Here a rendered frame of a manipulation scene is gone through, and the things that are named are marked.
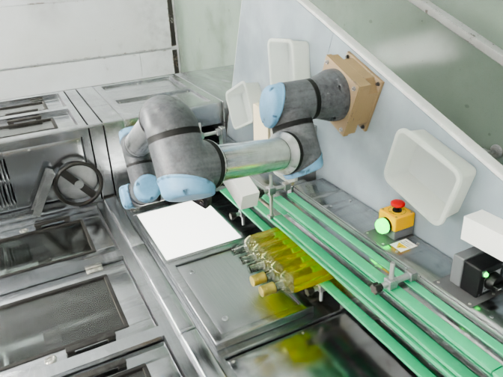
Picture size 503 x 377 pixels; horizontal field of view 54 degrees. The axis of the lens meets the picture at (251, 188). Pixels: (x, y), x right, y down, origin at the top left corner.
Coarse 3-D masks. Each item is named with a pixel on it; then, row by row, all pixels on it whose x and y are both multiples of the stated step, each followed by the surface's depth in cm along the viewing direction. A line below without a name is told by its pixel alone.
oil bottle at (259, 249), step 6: (270, 240) 165; (276, 240) 165; (282, 240) 165; (288, 240) 164; (258, 246) 162; (264, 246) 162; (270, 246) 162; (276, 246) 162; (258, 252) 160; (264, 252) 160; (258, 258) 160
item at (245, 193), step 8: (232, 184) 157; (240, 184) 156; (248, 184) 156; (232, 192) 159; (240, 192) 153; (248, 192) 154; (256, 192) 154; (240, 200) 154; (248, 200) 155; (256, 200) 157; (240, 208) 156
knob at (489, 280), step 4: (492, 272) 113; (496, 272) 114; (488, 276) 113; (492, 276) 113; (496, 276) 112; (500, 276) 112; (488, 280) 113; (492, 280) 112; (496, 280) 112; (500, 280) 112; (484, 284) 114; (488, 284) 113; (492, 284) 112; (496, 284) 112; (500, 284) 112; (488, 288) 113; (492, 288) 112; (496, 288) 111; (500, 288) 111
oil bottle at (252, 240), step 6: (276, 228) 171; (252, 234) 168; (258, 234) 168; (264, 234) 168; (270, 234) 168; (276, 234) 168; (282, 234) 168; (246, 240) 166; (252, 240) 165; (258, 240) 165; (264, 240) 165; (252, 246) 164
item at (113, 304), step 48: (0, 240) 208; (48, 240) 208; (96, 240) 206; (144, 240) 201; (0, 288) 176; (48, 288) 178; (96, 288) 177; (144, 288) 173; (0, 336) 157; (48, 336) 156; (96, 336) 154; (144, 336) 152; (192, 336) 148; (288, 336) 151; (336, 336) 150
